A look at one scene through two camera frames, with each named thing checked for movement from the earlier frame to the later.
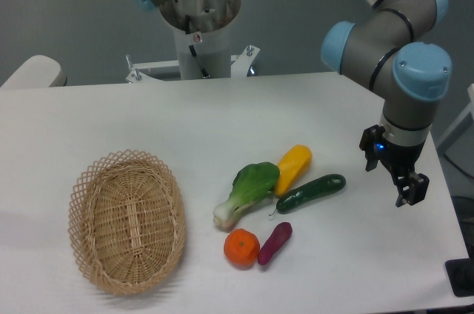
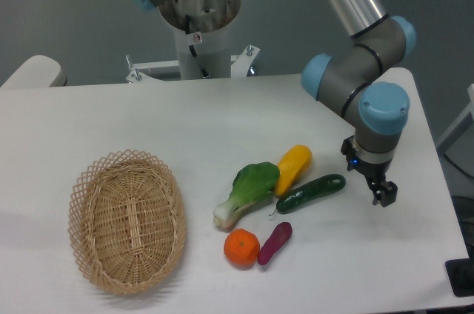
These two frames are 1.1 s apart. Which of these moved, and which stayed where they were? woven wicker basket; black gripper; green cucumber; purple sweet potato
Moved: black gripper
Stayed: woven wicker basket; purple sweet potato; green cucumber
